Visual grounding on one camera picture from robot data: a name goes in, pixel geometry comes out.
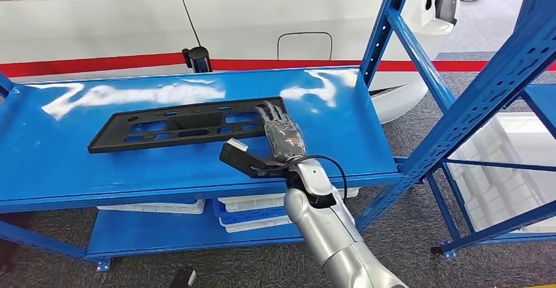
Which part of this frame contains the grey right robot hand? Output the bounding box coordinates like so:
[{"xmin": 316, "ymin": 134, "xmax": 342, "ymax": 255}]
[{"xmin": 255, "ymin": 100, "xmax": 307, "ymax": 164}]

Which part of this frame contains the black plastic frame part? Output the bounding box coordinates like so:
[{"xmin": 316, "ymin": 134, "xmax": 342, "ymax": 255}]
[{"xmin": 87, "ymin": 96, "xmax": 288, "ymax": 155}]

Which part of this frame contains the blue metal shelf rack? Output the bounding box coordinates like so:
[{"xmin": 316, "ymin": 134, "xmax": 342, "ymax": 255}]
[
  {"xmin": 423, "ymin": 83, "xmax": 556, "ymax": 260},
  {"xmin": 0, "ymin": 0, "xmax": 556, "ymax": 274}
]

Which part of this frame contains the red barrier belt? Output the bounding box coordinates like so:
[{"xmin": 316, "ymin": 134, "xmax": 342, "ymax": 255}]
[{"xmin": 0, "ymin": 52, "xmax": 556, "ymax": 79}]

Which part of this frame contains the large white plastic crate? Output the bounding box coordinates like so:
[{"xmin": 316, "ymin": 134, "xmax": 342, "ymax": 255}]
[
  {"xmin": 451, "ymin": 112, "xmax": 556, "ymax": 217},
  {"xmin": 447, "ymin": 164, "xmax": 556, "ymax": 234}
]

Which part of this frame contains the white car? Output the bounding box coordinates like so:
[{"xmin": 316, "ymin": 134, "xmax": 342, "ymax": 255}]
[{"xmin": 0, "ymin": 0, "xmax": 462, "ymax": 124}]

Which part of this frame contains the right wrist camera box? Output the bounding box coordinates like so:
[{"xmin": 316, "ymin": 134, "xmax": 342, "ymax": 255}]
[{"xmin": 218, "ymin": 137, "xmax": 288, "ymax": 179}]

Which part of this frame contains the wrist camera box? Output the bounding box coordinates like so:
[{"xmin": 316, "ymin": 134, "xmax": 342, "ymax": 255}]
[
  {"xmin": 169, "ymin": 268, "xmax": 197, "ymax": 288},
  {"xmin": 218, "ymin": 137, "xmax": 288, "ymax": 179}
]

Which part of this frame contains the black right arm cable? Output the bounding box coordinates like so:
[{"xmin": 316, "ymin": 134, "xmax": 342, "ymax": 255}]
[{"xmin": 277, "ymin": 154, "xmax": 348, "ymax": 204}]

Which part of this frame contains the black barrier post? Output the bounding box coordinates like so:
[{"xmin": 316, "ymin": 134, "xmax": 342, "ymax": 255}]
[{"xmin": 181, "ymin": 46, "xmax": 213, "ymax": 74}]

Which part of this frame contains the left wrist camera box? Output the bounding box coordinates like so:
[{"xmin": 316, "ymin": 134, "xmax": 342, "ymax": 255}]
[{"xmin": 169, "ymin": 268, "xmax": 197, "ymax": 288}]

